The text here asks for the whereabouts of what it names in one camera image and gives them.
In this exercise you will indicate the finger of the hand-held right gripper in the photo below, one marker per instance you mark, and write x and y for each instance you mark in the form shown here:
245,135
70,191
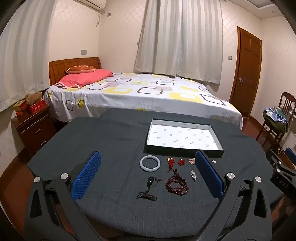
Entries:
276,163
291,154

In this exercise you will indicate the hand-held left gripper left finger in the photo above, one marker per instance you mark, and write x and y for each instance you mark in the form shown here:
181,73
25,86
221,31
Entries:
86,176

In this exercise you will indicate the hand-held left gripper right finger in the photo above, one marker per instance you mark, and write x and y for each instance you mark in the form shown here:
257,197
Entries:
208,171

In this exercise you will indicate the small red ornament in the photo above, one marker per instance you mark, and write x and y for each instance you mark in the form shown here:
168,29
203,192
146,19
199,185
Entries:
181,162

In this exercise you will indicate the dark red bead mala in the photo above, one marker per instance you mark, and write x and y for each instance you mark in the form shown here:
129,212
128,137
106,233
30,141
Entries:
170,184

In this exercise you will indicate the shallow white-lined box tray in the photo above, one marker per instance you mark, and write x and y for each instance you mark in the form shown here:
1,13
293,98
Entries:
182,136

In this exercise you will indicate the white jade bangle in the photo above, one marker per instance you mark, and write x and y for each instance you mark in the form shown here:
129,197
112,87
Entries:
141,163

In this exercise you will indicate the silver rhinestone brooch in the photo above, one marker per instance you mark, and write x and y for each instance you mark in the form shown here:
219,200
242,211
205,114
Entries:
193,175

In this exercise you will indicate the pile of clothes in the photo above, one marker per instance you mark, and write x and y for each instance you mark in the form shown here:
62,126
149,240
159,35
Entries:
275,120

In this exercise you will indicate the dark grey table cloth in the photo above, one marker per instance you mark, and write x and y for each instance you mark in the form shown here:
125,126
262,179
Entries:
111,143

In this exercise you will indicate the wooden chair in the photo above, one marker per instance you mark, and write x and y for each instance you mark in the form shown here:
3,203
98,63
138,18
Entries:
286,99

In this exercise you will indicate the wooden nightstand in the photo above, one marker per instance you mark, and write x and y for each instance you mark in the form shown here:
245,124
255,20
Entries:
34,132

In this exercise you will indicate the red gift box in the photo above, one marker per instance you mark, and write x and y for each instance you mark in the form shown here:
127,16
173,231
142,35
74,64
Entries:
37,107

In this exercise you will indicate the brown teddy bear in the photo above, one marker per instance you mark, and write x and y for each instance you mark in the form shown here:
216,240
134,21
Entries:
33,97

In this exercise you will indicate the small red and gold box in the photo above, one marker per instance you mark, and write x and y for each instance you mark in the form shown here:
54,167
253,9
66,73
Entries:
20,107

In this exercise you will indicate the wooden door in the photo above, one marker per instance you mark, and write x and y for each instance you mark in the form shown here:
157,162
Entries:
247,69

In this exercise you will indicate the bed with patterned sheet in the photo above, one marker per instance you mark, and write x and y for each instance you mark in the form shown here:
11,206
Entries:
150,92

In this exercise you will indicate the pink pillow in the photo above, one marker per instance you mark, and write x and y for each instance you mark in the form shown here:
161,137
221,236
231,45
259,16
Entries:
85,77

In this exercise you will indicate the orange embroidered pillow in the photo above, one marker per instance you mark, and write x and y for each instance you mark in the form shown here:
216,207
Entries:
79,68

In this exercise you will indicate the wooden headboard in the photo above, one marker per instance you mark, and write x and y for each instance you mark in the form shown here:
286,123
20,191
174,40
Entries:
69,62

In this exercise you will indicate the white side curtain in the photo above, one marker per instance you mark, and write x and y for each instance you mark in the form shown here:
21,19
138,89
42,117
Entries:
23,58

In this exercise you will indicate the white window curtain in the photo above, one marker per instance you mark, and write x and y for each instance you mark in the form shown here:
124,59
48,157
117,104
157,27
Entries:
178,39

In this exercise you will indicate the white air conditioner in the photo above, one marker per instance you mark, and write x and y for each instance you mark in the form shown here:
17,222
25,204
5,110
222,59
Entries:
91,3

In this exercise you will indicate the wall switch by headboard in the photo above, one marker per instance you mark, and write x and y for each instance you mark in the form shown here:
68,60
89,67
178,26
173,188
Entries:
83,52

